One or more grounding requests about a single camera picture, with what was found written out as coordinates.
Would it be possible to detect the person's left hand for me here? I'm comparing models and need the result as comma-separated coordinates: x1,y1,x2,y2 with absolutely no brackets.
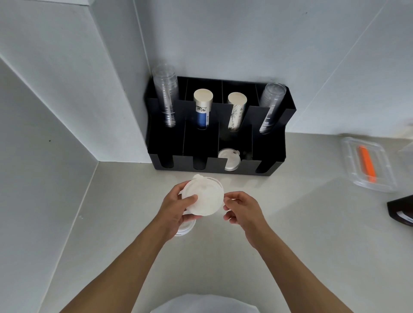
155,181,202,242

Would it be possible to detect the person's right hand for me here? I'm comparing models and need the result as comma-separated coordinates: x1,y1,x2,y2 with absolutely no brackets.
223,191,271,249

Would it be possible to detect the white plastic cup lid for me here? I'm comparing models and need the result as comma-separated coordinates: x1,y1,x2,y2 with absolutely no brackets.
181,174,225,216

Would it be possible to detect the stack of white cup lids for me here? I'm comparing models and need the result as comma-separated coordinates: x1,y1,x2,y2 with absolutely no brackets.
174,211,197,237

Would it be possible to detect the person's right forearm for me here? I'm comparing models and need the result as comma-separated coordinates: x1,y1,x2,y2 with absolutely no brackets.
246,226,354,313

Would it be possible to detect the person's left forearm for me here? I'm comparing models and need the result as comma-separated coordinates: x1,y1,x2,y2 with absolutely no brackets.
60,224,176,313

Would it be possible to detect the row of white cup lids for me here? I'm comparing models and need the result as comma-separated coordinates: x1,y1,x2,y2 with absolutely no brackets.
218,148,241,171

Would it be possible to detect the black cup organizer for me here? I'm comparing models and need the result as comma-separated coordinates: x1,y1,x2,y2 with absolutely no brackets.
144,76,297,177

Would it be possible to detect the stack of blue paper cups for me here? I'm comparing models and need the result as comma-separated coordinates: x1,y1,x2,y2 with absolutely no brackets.
193,89,214,131

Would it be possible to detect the stack of printed paper cups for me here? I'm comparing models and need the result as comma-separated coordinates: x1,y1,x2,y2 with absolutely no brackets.
227,92,248,132

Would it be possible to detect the white shirt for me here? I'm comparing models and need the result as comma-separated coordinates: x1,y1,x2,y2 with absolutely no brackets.
160,293,260,313

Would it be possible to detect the short stack of clear cups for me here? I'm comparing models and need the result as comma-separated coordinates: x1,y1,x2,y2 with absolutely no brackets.
259,83,287,135

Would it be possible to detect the tall stack of clear cups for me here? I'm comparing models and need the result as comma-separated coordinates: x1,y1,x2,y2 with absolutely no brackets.
152,64,179,128

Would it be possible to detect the clear plastic container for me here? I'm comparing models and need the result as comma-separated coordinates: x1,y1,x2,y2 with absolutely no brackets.
340,137,398,193

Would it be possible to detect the dark brown box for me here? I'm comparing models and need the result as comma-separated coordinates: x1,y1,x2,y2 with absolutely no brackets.
387,194,413,226

